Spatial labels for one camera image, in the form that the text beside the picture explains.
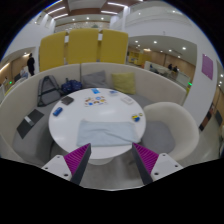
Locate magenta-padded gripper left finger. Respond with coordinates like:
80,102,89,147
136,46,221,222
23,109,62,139
41,142,92,186

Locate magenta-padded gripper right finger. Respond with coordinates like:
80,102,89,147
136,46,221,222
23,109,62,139
131,142,184,186

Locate light blue towel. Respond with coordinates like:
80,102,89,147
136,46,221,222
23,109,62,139
76,119,141,148

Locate grey chair seat cushion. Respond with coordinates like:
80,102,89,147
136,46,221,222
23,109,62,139
141,119,177,155

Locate white round armchair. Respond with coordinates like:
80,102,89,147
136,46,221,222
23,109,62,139
142,101,200,163

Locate yellow and blue toy figure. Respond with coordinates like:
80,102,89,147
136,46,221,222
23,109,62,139
131,112,144,123

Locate black laptop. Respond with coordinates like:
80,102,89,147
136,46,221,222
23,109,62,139
16,108,45,140

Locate small blue box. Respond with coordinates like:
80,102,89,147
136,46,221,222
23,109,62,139
52,106,64,117

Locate dark brown wallet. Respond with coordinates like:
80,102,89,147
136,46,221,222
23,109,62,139
60,95,75,106

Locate flat white box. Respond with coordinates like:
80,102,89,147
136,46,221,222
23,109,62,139
120,95,135,105

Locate colourful sticker sheet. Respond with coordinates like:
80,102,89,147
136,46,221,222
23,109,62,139
83,95,109,108

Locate grey mesh backpack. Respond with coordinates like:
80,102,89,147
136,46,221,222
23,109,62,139
36,74,63,108

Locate navy blue patterned bag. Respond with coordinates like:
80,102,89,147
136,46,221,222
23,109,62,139
60,78,83,96

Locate curved beige sofa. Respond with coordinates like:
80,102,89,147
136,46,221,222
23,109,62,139
0,62,188,164

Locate yellow-green cushion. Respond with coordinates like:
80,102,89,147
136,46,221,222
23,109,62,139
110,72,137,95

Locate person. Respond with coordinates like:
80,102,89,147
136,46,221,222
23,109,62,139
26,52,36,77

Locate yellow partition panel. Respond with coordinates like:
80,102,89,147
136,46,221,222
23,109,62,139
65,28,100,65
38,31,68,73
98,29,130,65

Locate ceiling light strips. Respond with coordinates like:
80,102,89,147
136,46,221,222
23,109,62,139
46,1,129,20

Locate purple wall panel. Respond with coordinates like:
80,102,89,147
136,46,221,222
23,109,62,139
201,53,215,81

